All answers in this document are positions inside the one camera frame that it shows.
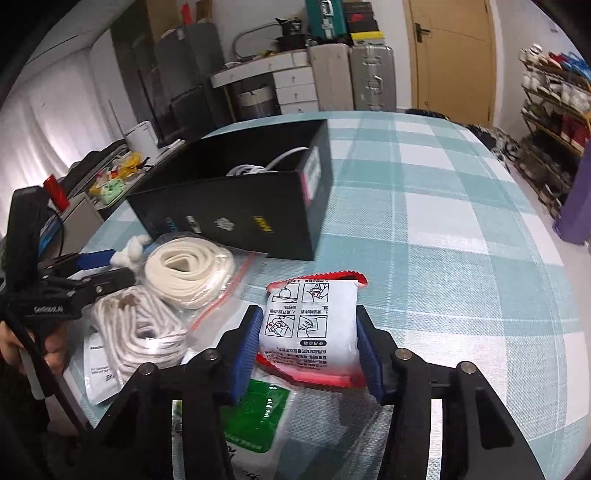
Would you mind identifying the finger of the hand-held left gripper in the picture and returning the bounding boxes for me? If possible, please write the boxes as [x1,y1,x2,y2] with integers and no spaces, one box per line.
[39,250,117,278]
[51,269,138,306]

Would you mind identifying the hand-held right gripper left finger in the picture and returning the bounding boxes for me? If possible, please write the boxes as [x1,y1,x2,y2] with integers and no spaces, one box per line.
[78,305,266,480]

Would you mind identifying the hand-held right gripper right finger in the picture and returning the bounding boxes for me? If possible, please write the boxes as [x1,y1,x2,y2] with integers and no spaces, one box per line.
[353,305,548,480]

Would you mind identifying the white cotton balls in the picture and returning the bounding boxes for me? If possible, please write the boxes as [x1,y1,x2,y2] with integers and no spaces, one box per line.
[110,234,153,268]

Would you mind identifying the clear bag with beige contents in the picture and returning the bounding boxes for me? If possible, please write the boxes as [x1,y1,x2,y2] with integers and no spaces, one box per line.
[144,233,237,310]

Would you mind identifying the green and white packet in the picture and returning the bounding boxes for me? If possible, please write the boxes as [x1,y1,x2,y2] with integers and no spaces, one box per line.
[173,376,305,480]

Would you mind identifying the clear zip bag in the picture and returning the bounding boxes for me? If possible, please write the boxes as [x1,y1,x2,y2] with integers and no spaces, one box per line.
[139,249,273,365]

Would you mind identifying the white braided rope bundle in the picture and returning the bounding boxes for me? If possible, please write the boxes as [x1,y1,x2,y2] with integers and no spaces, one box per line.
[90,286,190,377]

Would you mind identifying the white packet with red edge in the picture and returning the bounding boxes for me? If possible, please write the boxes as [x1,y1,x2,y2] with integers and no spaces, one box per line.
[256,272,369,387]

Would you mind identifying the white grey medicine packet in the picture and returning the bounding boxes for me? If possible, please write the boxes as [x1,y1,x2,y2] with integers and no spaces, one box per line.
[83,323,125,406]

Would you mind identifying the black cardboard box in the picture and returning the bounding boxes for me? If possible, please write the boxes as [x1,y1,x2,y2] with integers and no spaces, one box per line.
[126,119,334,261]

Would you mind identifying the person's left hand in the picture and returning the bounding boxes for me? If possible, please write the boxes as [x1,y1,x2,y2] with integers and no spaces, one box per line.
[0,320,70,376]

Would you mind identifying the grey side cabinet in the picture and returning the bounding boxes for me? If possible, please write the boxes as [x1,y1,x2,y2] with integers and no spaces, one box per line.
[60,194,105,254]

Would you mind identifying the green toy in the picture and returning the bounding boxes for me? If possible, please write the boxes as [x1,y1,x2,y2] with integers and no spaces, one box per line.
[102,178,130,204]

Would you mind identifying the yellow plastic bag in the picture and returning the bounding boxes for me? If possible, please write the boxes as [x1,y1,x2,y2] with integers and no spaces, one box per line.
[113,152,141,178]

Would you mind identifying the white curtain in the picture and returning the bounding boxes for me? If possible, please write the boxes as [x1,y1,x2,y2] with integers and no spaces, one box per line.
[0,83,125,195]

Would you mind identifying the white appliance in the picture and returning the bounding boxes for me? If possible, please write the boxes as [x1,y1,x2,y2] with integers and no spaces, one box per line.
[124,121,160,160]

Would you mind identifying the teal checked tablecloth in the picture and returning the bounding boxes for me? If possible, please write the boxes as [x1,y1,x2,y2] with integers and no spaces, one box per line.
[65,110,583,480]

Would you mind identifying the grey refrigerator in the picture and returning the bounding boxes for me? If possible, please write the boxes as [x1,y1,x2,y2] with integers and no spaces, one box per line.
[154,23,232,134]

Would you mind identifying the woven laundry basket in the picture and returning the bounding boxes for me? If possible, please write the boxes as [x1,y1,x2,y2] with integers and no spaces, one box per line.
[238,88,280,121]

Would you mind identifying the flat cardboard sheet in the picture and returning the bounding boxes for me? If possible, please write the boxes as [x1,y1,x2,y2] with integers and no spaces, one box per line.
[145,0,183,35]

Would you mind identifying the pile of shoes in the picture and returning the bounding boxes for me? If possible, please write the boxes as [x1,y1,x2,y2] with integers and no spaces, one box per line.
[466,122,522,171]

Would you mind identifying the purple bag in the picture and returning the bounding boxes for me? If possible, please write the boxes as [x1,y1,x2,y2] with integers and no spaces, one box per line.
[553,138,591,245]

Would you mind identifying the white drawer dresser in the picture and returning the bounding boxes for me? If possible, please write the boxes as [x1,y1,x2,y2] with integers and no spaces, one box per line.
[210,50,319,116]

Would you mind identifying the oval mirror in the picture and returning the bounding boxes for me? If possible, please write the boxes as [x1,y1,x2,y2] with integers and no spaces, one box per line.
[231,22,284,61]

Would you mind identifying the silver suitcase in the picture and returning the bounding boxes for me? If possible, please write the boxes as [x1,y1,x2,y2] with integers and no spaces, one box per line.
[348,44,398,112]

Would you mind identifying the beige suitcase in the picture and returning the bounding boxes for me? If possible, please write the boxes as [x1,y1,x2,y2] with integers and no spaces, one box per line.
[307,42,355,112]

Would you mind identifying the black paper bag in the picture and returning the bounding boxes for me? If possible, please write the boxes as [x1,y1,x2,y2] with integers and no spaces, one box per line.
[276,17,308,49]

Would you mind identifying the wooden door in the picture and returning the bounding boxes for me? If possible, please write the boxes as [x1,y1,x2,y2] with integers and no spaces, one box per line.
[403,0,497,125]

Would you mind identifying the wooden shoe rack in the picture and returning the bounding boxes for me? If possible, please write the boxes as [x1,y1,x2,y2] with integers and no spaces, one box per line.
[519,44,591,217]

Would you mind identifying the teal suitcase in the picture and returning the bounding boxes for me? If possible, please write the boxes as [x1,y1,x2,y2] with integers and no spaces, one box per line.
[305,0,345,40]

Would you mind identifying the black red logo shoebox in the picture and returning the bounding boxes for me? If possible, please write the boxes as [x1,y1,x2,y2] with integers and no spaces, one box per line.
[345,2,375,21]

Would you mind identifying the white cable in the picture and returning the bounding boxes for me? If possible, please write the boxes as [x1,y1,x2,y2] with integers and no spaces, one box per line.
[226,147,309,177]

